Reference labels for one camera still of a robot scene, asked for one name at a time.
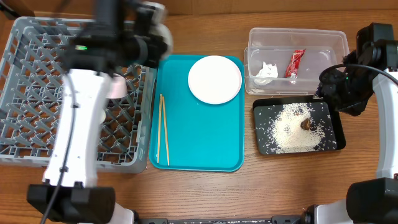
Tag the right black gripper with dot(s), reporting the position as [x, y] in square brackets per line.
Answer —
[337, 97]

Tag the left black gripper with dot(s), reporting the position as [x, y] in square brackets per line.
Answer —
[158, 45]

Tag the pink shallow bowl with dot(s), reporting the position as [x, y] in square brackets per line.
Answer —
[118, 87]

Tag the brown meat piece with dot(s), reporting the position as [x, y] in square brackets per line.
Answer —
[306, 124]

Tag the red snack wrapper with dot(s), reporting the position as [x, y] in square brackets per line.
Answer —
[293, 66]

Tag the cooked white rice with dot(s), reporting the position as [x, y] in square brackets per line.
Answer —
[292, 130]

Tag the white tissue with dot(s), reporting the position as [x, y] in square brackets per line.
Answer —
[266, 74]

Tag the grey-green bowl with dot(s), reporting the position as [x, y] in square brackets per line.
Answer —
[158, 27]

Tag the white small cup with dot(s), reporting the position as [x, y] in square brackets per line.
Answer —
[102, 116]

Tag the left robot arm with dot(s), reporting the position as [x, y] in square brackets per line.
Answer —
[123, 33]

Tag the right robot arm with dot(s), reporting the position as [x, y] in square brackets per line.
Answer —
[372, 201]

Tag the black waste tray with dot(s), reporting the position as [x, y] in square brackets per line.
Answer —
[339, 137]

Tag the right wooden chopstick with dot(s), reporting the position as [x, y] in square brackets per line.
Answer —
[165, 131]

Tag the wooden chopstick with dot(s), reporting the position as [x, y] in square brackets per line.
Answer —
[159, 128]
[165, 131]

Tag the left wooden chopstick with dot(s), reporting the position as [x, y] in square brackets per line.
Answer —
[159, 128]

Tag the clear plastic bin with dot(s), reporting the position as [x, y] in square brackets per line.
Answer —
[324, 48]

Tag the large white plate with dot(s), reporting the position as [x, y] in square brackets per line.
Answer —
[214, 79]

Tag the teal serving tray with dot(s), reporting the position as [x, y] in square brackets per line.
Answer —
[202, 137]

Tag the grey dish rack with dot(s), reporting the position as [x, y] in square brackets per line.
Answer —
[31, 100]

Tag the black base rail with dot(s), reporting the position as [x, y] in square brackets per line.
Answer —
[278, 219]

